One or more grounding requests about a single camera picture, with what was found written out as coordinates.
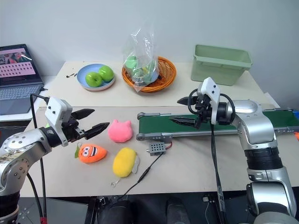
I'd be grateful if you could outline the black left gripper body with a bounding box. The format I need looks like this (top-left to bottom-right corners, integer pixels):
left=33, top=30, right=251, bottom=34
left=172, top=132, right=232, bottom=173
left=62, top=117, right=86, bottom=143

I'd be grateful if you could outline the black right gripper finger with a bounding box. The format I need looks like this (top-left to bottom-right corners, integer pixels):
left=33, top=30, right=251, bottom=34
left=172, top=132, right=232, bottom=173
left=177, top=95, right=197, bottom=106
left=168, top=116, right=199, bottom=128

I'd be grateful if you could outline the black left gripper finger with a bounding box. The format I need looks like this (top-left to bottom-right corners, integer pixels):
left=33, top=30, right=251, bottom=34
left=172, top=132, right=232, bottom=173
left=84, top=122, right=110, bottom=139
left=71, top=108, right=95, bottom=121

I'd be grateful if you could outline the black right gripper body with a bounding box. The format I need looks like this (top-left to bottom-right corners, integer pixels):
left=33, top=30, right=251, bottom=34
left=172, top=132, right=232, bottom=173
left=194, top=92, right=213, bottom=130

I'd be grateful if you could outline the green conveyor belt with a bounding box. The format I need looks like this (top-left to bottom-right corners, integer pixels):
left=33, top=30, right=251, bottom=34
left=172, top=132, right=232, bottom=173
left=136, top=108, right=299, bottom=142

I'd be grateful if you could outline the pink plush toy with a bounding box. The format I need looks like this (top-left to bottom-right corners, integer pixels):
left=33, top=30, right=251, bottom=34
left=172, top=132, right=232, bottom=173
left=107, top=119, right=134, bottom=143

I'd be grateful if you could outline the orange carrot plush toy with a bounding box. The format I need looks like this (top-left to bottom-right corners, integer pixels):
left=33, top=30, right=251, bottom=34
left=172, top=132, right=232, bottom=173
left=74, top=143, right=108, bottom=164

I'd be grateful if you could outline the light blue plate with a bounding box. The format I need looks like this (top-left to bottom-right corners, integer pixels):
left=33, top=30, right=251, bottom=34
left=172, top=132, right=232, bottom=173
left=77, top=64, right=116, bottom=92

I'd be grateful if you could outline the green apple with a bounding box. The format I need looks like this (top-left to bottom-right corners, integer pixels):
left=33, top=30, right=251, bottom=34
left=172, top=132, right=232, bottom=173
left=85, top=71, right=104, bottom=88
left=98, top=65, right=115, bottom=83

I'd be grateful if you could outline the orange woven basket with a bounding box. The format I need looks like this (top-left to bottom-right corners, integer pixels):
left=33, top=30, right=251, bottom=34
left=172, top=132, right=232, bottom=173
left=121, top=56, right=178, bottom=93

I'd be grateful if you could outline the grey perforated controller box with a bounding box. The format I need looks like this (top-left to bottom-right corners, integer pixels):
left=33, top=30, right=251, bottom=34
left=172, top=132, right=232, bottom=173
left=146, top=141, right=167, bottom=157

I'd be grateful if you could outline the yellow plush toy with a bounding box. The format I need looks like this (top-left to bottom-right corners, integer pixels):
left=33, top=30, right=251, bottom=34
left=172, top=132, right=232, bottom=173
left=110, top=147, right=141, bottom=187

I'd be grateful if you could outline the pale green plastic bin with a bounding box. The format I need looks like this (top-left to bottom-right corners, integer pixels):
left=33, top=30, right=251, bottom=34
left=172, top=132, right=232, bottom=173
left=190, top=44, right=254, bottom=87

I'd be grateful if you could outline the clear plastic bag with toys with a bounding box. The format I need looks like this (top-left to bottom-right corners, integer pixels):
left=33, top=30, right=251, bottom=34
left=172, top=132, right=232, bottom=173
left=121, top=25, right=160, bottom=94

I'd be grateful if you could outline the open grey laptop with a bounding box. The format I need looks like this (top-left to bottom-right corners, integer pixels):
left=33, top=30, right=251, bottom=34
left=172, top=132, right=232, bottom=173
left=0, top=43, right=45, bottom=116

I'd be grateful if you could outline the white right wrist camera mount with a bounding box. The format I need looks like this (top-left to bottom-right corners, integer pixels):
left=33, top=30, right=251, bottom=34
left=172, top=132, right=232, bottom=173
left=198, top=77, right=221, bottom=125

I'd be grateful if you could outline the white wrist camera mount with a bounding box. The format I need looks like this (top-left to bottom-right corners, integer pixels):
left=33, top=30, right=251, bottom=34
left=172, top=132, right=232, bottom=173
left=198, top=77, right=221, bottom=125
left=44, top=96, right=73, bottom=147

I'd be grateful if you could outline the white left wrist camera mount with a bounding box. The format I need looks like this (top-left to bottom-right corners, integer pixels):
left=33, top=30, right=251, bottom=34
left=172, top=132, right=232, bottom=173
left=44, top=96, right=73, bottom=147

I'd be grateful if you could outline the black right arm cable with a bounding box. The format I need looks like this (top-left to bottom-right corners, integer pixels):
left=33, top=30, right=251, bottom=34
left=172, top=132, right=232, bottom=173
left=187, top=88, right=235, bottom=224

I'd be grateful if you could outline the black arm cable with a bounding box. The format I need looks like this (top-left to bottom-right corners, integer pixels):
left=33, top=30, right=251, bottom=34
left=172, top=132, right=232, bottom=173
left=187, top=88, right=235, bottom=224
left=29, top=93, right=51, bottom=224

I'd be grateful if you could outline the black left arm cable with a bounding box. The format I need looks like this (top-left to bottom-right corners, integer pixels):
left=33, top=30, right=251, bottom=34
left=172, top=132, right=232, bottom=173
left=29, top=93, right=51, bottom=224

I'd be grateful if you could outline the thin black controller cable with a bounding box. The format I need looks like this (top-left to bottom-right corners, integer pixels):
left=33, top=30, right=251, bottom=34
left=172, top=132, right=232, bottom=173
left=116, top=154, right=164, bottom=202

